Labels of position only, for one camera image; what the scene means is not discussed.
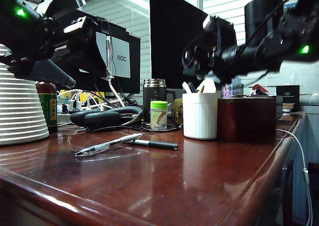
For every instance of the dark drink bottle green label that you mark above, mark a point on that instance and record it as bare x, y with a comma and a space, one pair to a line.
46, 106

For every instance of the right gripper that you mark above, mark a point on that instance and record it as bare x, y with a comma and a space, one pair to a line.
211, 49

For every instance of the yellow pencil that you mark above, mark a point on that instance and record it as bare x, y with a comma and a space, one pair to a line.
202, 89

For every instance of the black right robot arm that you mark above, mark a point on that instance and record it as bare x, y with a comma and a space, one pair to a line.
264, 19

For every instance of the black thermos mug steel rim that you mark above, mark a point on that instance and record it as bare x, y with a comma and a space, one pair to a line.
154, 98

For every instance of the dark box with white logo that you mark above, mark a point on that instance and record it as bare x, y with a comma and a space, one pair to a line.
287, 95

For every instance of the black plug adapter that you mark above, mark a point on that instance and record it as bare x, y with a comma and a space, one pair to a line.
73, 108

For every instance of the red black desk ornament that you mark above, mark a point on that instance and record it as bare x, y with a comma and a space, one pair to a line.
259, 89

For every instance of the black over-ear headphones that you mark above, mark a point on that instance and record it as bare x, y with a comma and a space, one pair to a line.
99, 120

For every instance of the black pen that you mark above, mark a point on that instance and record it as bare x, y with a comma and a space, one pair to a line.
159, 145

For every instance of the dark red wooden box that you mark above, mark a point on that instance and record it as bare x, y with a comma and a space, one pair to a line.
246, 121

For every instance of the clear jar with green lid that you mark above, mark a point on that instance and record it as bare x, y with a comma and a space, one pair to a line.
159, 116

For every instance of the stacked books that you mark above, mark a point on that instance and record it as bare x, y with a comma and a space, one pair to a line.
290, 107

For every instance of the clear gel pen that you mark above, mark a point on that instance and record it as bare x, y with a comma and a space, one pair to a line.
94, 149

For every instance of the clear plastic water bottle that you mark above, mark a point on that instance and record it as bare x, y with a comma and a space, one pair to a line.
228, 92

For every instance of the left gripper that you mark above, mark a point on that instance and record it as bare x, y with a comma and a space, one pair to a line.
74, 41

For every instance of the silver monitor stand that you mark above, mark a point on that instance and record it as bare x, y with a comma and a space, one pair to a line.
109, 56

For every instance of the large black monitor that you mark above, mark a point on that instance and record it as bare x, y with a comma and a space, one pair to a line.
169, 36

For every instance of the gold pack with black calligraphy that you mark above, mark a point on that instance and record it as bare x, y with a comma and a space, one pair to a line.
177, 111

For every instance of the small yellow box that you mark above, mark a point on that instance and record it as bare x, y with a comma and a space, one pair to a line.
66, 93

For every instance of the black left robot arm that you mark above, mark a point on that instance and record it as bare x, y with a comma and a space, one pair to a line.
15, 29

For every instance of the white wedge-shaped paper piece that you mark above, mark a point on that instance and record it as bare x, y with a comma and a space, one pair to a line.
209, 87

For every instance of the white flat stick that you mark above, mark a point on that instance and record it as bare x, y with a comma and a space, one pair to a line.
187, 87

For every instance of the white ribbed conical jug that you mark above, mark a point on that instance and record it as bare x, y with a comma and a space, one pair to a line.
20, 111

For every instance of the white ribbed pen holder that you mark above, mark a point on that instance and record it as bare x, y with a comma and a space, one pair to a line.
200, 118

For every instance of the dark pen with clear barrel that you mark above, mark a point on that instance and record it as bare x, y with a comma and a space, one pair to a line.
192, 87

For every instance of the AOC monitor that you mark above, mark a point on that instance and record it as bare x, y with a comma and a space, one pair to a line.
122, 49

